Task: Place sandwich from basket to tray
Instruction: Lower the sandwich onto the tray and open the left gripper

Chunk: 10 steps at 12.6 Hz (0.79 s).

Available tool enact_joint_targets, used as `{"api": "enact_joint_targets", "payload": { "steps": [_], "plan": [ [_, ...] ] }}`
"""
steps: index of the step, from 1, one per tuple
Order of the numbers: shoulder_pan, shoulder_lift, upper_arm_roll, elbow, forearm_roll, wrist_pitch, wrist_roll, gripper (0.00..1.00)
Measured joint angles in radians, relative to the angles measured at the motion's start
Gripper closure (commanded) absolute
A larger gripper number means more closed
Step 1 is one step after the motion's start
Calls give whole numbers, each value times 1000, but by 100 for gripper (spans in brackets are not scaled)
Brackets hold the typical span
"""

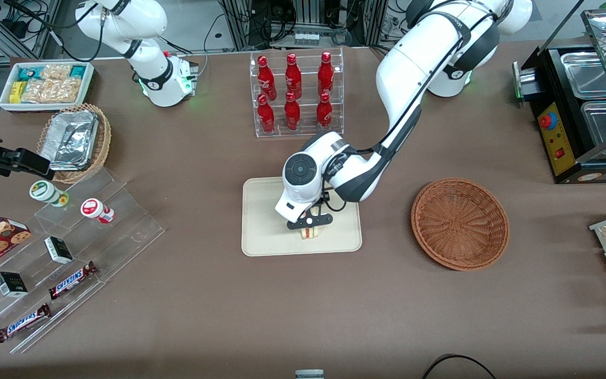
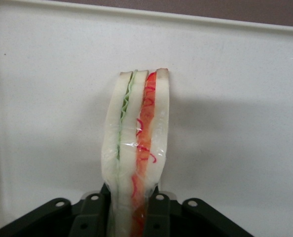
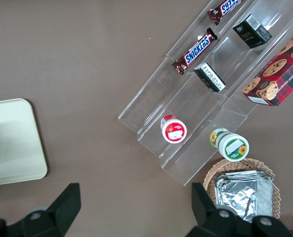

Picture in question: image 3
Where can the clear acrylic stepped shelf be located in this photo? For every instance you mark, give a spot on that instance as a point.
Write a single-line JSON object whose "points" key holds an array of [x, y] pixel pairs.
{"points": [[200, 118]]}

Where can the small black carton box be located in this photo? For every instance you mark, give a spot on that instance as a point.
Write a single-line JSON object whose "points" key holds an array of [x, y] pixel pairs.
{"points": [[209, 77], [252, 30]]}

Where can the red lid jar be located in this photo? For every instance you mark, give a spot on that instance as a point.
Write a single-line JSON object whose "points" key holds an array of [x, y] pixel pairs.
{"points": [[174, 132]]}

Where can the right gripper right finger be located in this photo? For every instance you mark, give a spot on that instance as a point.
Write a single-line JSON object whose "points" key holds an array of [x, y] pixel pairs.
{"points": [[210, 222]]}

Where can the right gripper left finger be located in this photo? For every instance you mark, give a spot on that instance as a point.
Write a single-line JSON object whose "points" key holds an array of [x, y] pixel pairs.
{"points": [[60, 209]]}

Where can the Snickers chocolate bar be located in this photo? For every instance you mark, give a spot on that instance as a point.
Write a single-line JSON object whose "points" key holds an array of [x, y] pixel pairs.
{"points": [[225, 8], [194, 50]]}

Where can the green lid jar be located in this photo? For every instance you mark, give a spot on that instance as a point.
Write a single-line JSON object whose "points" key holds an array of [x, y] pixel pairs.
{"points": [[232, 146]]}

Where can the red tartan cookie box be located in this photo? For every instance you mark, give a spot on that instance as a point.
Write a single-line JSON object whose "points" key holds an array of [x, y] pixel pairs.
{"points": [[282, 81]]}

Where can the light wicker basket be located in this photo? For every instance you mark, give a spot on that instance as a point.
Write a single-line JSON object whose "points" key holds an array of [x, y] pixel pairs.
{"points": [[235, 165]]}

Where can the beige plastic tray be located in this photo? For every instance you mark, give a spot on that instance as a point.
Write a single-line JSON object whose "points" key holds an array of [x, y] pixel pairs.
{"points": [[18, 143]]}

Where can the stack of foil trays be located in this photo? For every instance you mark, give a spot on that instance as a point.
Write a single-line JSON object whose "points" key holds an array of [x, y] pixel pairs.
{"points": [[245, 195]]}

